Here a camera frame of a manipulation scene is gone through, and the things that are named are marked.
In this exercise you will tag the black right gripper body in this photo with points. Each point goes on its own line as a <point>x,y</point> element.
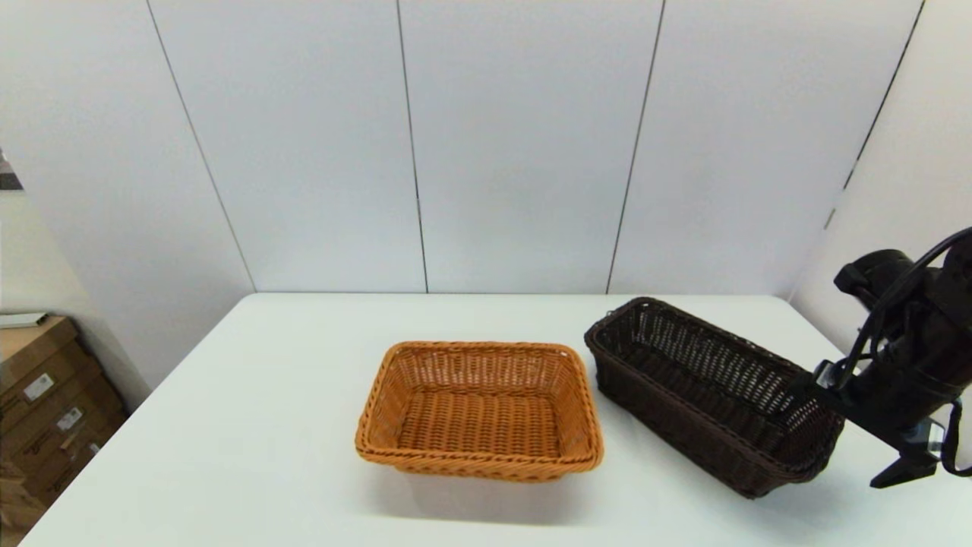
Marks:
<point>911,387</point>

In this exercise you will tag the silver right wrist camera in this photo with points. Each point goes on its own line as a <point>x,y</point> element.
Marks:
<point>831,374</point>

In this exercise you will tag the brown cardboard box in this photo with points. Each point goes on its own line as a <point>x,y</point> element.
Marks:
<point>70,467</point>
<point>30,346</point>
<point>45,434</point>
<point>11,494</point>

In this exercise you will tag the flat white item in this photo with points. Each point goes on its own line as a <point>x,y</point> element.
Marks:
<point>19,320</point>

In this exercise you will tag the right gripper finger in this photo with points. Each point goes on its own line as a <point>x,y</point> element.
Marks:
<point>824,396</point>
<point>907,469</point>

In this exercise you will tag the orange wicker basket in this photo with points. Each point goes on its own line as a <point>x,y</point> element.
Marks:
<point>478,425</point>

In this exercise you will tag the dark brown wicker basket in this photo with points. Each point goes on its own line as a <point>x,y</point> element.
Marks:
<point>706,380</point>

